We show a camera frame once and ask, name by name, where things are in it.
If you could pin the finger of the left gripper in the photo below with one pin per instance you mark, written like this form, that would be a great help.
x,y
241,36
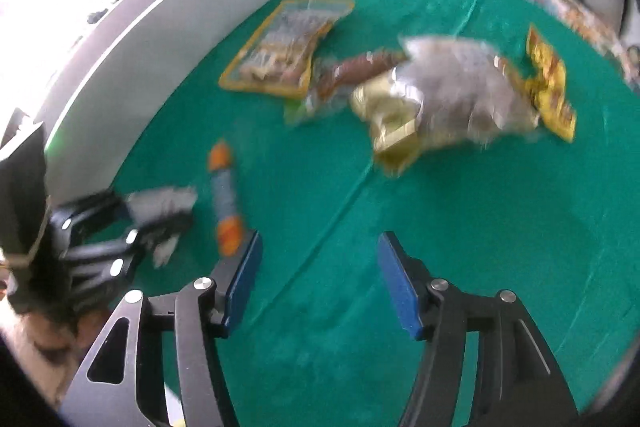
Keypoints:
x,y
100,271
89,214

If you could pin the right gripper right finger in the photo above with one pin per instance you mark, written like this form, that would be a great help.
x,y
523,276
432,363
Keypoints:
x,y
518,382

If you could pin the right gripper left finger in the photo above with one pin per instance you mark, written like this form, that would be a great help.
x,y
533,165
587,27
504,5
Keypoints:
x,y
121,380

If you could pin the small grey snack packet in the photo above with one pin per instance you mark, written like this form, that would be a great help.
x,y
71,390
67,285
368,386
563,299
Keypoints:
x,y
168,206

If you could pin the orange ended sausage snack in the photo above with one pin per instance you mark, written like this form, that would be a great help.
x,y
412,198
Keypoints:
x,y
229,223

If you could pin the yellow framed snack packet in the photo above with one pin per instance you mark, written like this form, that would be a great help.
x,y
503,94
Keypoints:
x,y
277,59

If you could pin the brown squid snack packet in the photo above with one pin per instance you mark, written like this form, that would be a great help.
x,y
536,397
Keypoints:
x,y
332,83

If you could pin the yellow spicy snack packet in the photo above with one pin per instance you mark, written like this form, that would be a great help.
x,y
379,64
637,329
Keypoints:
x,y
546,89

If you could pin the silver gold snack bag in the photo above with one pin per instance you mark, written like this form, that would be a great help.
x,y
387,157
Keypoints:
x,y
447,91

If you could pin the white cardboard box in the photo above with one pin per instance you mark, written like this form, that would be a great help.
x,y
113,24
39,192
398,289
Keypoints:
x,y
119,77

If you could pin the green table cloth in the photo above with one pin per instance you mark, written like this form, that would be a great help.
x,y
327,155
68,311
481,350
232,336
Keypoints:
x,y
320,343

